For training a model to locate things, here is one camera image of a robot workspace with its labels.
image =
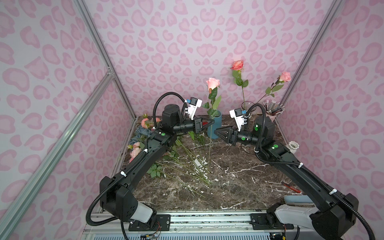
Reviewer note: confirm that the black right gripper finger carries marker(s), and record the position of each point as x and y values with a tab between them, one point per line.
223	135
223	131

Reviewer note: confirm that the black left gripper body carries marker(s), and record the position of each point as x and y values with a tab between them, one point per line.
195	124

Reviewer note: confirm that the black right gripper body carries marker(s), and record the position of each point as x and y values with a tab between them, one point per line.
233	136

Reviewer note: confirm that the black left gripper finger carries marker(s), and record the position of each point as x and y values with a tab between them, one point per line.
207	120
207	126

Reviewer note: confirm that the clear ribbed glass vase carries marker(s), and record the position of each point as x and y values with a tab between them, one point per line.
247	105

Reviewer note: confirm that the pink rose with long stem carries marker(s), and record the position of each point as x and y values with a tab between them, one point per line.
214	100

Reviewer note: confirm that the light pink rose with stem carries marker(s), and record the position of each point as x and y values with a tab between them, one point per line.
282	79

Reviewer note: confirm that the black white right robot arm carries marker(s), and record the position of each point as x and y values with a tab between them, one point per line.
333	214

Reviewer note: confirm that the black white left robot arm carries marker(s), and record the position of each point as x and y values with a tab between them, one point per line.
116	200

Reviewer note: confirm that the teal cylindrical vase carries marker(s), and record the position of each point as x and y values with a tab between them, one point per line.
217	117

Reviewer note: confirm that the bunch of artificial flowers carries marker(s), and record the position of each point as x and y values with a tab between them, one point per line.
157	145

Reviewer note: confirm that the white ribbed ceramic vase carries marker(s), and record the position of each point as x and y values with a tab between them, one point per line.
293	146

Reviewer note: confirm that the pink cup of straws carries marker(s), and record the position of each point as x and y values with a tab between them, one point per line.
273	109

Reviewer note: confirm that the blue grey artificial flower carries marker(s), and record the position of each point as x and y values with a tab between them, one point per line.
140	135

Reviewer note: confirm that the red pen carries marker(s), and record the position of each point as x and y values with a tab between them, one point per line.
291	187

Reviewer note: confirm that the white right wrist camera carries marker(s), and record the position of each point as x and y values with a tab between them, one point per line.
239	116

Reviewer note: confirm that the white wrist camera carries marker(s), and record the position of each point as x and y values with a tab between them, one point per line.
239	116
192	105

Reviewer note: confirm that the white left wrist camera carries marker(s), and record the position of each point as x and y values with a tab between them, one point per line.
192	105

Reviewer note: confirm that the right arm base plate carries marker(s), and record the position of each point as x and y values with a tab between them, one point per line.
268	221

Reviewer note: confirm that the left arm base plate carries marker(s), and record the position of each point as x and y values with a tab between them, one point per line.
161	222

